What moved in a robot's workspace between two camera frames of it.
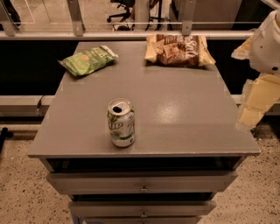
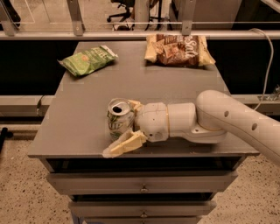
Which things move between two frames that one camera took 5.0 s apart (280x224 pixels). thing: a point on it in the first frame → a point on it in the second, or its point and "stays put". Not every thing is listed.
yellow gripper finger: [243, 52] → [136, 105]
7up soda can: [121, 115] stays put
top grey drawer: [143, 181] stays put
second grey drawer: [143, 208] stays put
